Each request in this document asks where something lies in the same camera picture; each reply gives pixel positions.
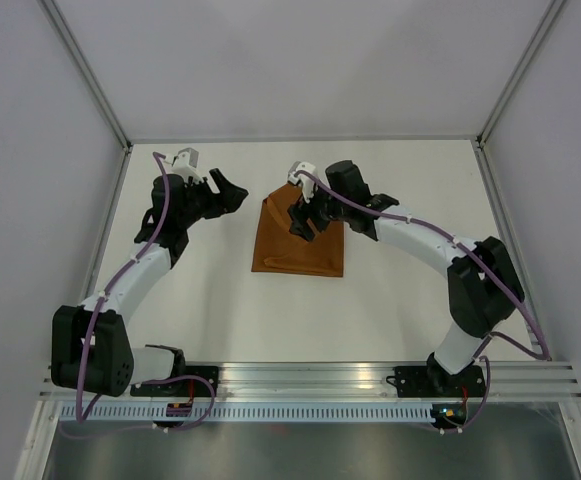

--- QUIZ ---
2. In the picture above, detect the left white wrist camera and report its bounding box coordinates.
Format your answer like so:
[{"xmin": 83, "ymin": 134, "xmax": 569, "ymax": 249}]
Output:
[{"xmin": 164, "ymin": 147, "xmax": 204, "ymax": 184}]

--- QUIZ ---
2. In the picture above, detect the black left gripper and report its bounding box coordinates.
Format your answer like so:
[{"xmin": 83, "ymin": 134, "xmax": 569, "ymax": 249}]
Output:
[{"xmin": 178, "ymin": 169, "xmax": 247, "ymax": 228}]

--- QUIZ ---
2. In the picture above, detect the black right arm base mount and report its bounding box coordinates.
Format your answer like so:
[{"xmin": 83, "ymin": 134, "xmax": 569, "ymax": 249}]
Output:
[{"xmin": 386, "ymin": 364, "xmax": 486, "ymax": 399}]

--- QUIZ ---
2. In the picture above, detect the aluminium side rail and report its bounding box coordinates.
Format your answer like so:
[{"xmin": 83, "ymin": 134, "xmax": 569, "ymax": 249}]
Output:
[
  {"xmin": 472, "ymin": 139, "xmax": 554, "ymax": 364},
  {"xmin": 77, "ymin": 146, "xmax": 132, "ymax": 303}
]

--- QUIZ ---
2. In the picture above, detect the left aluminium corner post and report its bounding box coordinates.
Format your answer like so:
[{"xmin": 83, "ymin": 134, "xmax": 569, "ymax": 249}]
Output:
[{"xmin": 38, "ymin": 0, "xmax": 132, "ymax": 153}]

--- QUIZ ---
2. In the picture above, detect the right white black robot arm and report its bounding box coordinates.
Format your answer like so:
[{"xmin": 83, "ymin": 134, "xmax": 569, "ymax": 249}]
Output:
[{"xmin": 287, "ymin": 160, "xmax": 525, "ymax": 395}]

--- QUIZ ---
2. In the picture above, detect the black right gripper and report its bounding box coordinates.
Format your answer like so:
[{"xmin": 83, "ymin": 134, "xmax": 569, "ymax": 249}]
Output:
[{"xmin": 288, "ymin": 176, "xmax": 349, "ymax": 242}]

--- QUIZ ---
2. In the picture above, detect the right aluminium side rail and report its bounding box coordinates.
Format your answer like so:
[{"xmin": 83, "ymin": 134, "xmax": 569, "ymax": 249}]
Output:
[{"xmin": 472, "ymin": 139, "xmax": 554, "ymax": 364}]

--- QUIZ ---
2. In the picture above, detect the brown cloth napkin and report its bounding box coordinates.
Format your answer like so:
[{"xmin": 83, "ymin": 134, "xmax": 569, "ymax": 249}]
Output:
[{"xmin": 251, "ymin": 184, "xmax": 345, "ymax": 278}]

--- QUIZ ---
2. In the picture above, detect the aluminium corner post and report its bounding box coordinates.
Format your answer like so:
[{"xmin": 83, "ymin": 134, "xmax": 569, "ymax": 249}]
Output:
[
  {"xmin": 38, "ymin": 0, "xmax": 132, "ymax": 153},
  {"xmin": 474, "ymin": 0, "xmax": 569, "ymax": 149}
]

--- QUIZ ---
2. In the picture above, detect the right aluminium corner post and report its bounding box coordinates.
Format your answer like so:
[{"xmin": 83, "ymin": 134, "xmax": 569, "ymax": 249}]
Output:
[{"xmin": 474, "ymin": 0, "xmax": 569, "ymax": 149}]

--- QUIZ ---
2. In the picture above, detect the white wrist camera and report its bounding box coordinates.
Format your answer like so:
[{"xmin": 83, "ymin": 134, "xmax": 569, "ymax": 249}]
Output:
[
  {"xmin": 164, "ymin": 147, "xmax": 204, "ymax": 184},
  {"xmin": 286, "ymin": 161, "xmax": 324, "ymax": 206}
]

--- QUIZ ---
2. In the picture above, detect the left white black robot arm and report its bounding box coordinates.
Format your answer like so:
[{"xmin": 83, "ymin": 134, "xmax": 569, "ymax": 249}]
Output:
[{"xmin": 50, "ymin": 169, "xmax": 249, "ymax": 397}]

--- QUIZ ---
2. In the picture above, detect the aluminium front frame rail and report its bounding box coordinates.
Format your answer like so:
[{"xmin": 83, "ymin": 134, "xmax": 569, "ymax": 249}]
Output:
[{"xmin": 37, "ymin": 359, "xmax": 581, "ymax": 404}]

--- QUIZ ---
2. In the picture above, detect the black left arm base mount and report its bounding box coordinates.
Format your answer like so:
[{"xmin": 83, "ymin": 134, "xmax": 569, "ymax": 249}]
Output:
[{"xmin": 130, "ymin": 365, "xmax": 219, "ymax": 400}]

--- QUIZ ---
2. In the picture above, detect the white slotted cable duct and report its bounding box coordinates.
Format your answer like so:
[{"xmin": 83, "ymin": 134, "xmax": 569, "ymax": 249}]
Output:
[{"xmin": 57, "ymin": 402, "xmax": 434, "ymax": 424}]

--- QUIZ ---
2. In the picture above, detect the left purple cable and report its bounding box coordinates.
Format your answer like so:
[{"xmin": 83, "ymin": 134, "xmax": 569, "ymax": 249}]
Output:
[{"xmin": 59, "ymin": 151, "xmax": 216, "ymax": 441}]

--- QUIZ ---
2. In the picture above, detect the left aluminium side rail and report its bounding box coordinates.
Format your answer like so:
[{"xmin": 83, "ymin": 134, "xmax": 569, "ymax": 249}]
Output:
[{"xmin": 77, "ymin": 146, "xmax": 132, "ymax": 303}]

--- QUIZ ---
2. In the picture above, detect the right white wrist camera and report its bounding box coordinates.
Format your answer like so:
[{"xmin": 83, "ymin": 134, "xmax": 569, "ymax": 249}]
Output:
[{"xmin": 286, "ymin": 161, "xmax": 324, "ymax": 206}]

